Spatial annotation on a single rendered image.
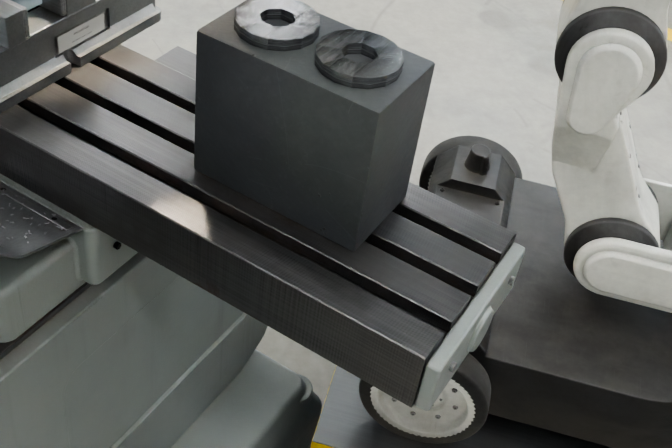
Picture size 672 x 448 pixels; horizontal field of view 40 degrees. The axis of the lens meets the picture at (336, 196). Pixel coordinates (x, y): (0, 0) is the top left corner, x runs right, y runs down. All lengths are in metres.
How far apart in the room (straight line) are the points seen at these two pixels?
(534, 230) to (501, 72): 1.55
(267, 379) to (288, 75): 0.98
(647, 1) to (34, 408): 0.94
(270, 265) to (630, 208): 0.65
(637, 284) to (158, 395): 0.78
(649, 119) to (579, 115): 1.87
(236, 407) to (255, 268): 0.82
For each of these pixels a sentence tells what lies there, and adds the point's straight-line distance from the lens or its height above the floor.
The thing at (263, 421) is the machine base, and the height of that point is 0.20.
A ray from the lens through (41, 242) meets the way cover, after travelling 1.08.
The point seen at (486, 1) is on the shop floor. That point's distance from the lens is 3.56.
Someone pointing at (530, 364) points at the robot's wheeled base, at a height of 0.57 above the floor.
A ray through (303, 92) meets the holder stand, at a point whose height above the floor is 1.11.
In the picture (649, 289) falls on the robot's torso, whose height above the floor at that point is 0.67.
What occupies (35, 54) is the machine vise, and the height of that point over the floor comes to 0.98.
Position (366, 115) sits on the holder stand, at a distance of 0.88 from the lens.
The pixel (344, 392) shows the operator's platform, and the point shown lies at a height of 0.40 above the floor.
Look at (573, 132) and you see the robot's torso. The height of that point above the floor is 0.91.
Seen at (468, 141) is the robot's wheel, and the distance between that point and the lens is 1.76.
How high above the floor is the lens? 1.62
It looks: 41 degrees down
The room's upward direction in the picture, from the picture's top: 9 degrees clockwise
